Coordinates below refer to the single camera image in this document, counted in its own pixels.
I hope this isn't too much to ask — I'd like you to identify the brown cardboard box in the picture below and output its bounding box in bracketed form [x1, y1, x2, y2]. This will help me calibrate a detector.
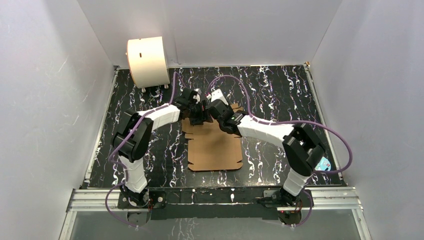
[182, 118, 243, 172]

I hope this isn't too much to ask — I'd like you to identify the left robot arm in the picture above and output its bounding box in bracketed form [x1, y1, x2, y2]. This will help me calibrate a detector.
[111, 88, 212, 208]

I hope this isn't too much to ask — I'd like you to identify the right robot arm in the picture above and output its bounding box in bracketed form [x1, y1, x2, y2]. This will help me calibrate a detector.
[206, 99, 326, 207]

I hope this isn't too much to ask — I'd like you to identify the cream cylindrical wooden box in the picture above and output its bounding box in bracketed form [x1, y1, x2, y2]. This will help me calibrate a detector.
[126, 36, 170, 93]

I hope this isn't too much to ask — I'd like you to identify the blue white packaged item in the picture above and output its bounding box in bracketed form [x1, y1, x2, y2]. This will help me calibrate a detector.
[315, 157, 332, 172]

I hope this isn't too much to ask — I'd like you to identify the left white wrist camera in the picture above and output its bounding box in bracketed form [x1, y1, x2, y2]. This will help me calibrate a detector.
[192, 88, 202, 103]

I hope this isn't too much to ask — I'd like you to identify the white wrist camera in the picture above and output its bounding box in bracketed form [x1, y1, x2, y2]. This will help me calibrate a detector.
[206, 89, 228, 105]
[192, 88, 202, 103]

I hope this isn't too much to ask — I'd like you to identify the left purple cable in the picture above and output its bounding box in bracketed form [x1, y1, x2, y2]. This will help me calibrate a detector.
[105, 71, 186, 229]

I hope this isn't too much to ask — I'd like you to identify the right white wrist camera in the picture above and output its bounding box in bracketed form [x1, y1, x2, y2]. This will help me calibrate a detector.
[206, 89, 228, 105]

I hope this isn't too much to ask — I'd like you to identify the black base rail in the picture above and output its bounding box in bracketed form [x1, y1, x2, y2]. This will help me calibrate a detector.
[117, 187, 314, 224]

